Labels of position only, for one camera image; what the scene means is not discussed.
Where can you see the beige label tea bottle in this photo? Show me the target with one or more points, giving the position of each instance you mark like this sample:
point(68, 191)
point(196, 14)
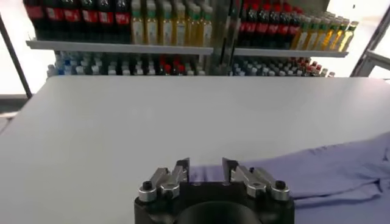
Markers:
point(138, 71)

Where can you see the black pole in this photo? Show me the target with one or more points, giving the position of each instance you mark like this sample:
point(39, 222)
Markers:
point(370, 45)
point(17, 64)

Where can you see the metal shelf rack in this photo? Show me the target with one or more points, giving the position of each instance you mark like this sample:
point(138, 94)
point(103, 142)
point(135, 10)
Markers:
point(289, 53)
point(122, 48)

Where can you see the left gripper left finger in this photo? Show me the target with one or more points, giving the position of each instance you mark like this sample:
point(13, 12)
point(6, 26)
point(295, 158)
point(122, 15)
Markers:
point(164, 179)

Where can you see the dark drink bottle white label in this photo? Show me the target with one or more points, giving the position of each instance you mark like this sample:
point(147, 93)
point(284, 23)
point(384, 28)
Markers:
point(151, 71)
point(290, 72)
point(299, 72)

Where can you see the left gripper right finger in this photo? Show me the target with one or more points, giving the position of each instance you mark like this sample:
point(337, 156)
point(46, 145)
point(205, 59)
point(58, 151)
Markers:
point(243, 175)

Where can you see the blue label water bottle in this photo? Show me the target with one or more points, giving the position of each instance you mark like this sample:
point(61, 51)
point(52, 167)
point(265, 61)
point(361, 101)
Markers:
point(65, 70)
point(236, 72)
point(244, 72)
point(52, 70)

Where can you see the purple t-shirt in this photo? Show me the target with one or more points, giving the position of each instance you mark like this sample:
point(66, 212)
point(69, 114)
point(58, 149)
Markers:
point(320, 170)

